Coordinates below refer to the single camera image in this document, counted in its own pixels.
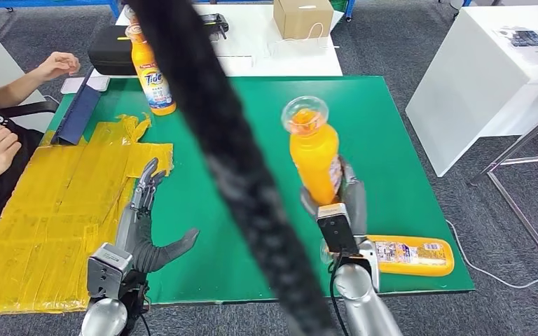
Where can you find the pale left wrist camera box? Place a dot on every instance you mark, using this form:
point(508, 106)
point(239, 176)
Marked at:
point(106, 269)

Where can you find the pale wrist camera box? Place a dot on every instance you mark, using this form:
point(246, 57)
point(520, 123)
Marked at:
point(106, 269)
point(336, 232)

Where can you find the person's left hand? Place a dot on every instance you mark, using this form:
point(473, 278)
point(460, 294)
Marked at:
point(58, 65)

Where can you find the blue metal rack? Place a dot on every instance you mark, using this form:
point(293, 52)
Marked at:
point(41, 4)
point(350, 11)

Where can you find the small black device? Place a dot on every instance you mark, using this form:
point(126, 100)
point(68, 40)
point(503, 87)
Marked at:
point(215, 23)

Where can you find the brown cardboard box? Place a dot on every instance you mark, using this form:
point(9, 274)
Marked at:
point(302, 21)

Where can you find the silver metal stand frame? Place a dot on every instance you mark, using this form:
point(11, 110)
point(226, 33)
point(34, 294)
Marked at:
point(519, 146)

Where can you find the black zip carrying case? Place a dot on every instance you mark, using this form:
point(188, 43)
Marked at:
point(109, 53)

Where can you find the person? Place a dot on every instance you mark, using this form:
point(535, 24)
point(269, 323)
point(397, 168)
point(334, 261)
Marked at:
point(4, 195)

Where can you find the dark blue tablet case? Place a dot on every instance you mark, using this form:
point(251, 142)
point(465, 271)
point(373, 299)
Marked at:
point(76, 116)

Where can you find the smartphone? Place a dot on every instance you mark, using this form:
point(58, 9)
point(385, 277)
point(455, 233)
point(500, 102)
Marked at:
point(72, 86)

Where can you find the person's left forearm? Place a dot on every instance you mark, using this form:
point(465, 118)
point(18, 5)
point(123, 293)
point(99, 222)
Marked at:
point(14, 92)

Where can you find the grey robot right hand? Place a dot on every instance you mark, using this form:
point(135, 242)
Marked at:
point(356, 204)

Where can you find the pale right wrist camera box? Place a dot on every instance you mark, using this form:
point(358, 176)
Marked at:
point(336, 232)

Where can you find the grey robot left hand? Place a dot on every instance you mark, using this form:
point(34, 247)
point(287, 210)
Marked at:
point(134, 236)

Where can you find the white side table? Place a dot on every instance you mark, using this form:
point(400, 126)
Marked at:
point(473, 92)

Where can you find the yellow taped cardboard sheet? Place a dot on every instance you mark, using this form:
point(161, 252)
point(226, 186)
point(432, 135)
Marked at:
point(32, 259)

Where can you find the orange detergent bottle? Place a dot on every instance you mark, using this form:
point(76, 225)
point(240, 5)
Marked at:
point(131, 16)
point(150, 92)
point(313, 162)
point(408, 255)

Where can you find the green crate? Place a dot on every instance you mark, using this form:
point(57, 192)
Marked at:
point(340, 4)

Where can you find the printed leaflet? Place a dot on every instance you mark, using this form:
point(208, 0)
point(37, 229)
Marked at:
point(526, 39)

